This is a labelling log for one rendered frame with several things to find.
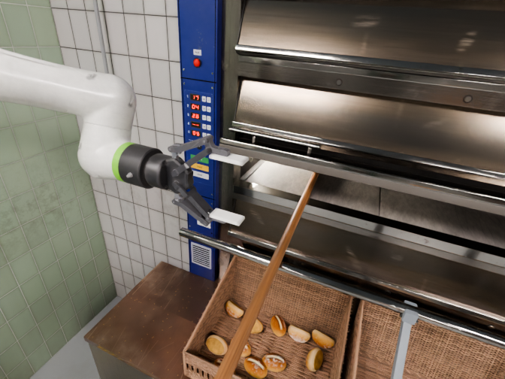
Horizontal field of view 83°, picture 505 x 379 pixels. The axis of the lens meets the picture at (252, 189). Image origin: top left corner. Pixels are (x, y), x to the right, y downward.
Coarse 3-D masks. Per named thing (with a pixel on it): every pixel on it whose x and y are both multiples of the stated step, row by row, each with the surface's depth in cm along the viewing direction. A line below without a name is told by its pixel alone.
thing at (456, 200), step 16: (224, 144) 101; (256, 144) 109; (272, 144) 114; (272, 160) 96; (288, 160) 94; (336, 160) 102; (336, 176) 89; (352, 176) 88; (368, 176) 86; (416, 176) 96; (416, 192) 82; (432, 192) 81; (480, 192) 87; (496, 192) 90; (480, 208) 78; (496, 208) 76
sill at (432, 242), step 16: (240, 192) 125; (256, 192) 122; (272, 192) 122; (304, 208) 116; (320, 208) 113; (336, 208) 114; (352, 224) 111; (368, 224) 108; (384, 224) 106; (400, 224) 107; (416, 240) 104; (432, 240) 101; (448, 240) 101; (464, 240) 101; (480, 256) 97; (496, 256) 95
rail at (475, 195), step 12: (228, 144) 100; (240, 144) 99; (252, 144) 97; (288, 156) 94; (300, 156) 92; (312, 156) 92; (336, 168) 89; (348, 168) 88; (360, 168) 86; (396, 180) 83; (408, 180) 82; (420, 180) 81; (444, 192) 80; (456, 192) 79; (468, 192) 78; (504, 204) 75
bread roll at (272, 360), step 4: (264, 356) 115; (268, 356) 114; (272, 356) 114; (276, 356) 114; (280, 356) 114; (264, 360) 114; (268, 360) 113; (272, 360) 113; (276, 360) 113; (280, 360) 113; (284, 360) 114; (268, 364) 113; (272, 364) 112; (276, 364) 112; (280, 364) 112; (284, 364) 113; (268, 368) 113; (272, 368) 112; (276, 368) 112; (280, 368) 112; (284, 368) 113
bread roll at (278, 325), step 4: (276, 316) 131; (272, 320) 130; (276, 320) 128; (280, 320) 128; (272, 324) 129; (276, 324) 127; (280, 324) 127; (284, 324) 128; (272, 328) 128; (276, 328) 126; (280, 328) 126; (284, 328) 127; (276, 332) 126; (280, 332) 125; (284, 332) 126; (280, 336) 126
